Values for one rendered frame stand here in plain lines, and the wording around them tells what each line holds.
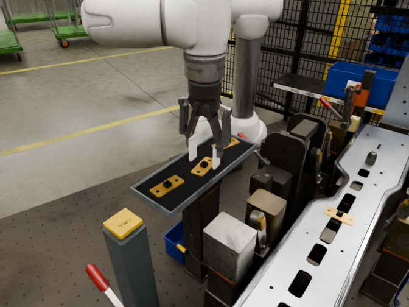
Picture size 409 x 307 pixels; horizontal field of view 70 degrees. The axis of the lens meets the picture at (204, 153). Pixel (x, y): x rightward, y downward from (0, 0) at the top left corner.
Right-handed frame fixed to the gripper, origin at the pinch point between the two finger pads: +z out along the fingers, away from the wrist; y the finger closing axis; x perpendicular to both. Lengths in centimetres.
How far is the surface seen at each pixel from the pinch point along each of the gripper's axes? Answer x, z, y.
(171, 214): -19.0, 4.1, 2.5
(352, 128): 71, 18, 32
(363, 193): 32, 20, 41
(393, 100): 90, 10, 44
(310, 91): 103, 17, 7
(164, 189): -13.2, 4.0, -3.5
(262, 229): -5.2, 12.9, 19.3
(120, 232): -28.1, 4.3, -3.7
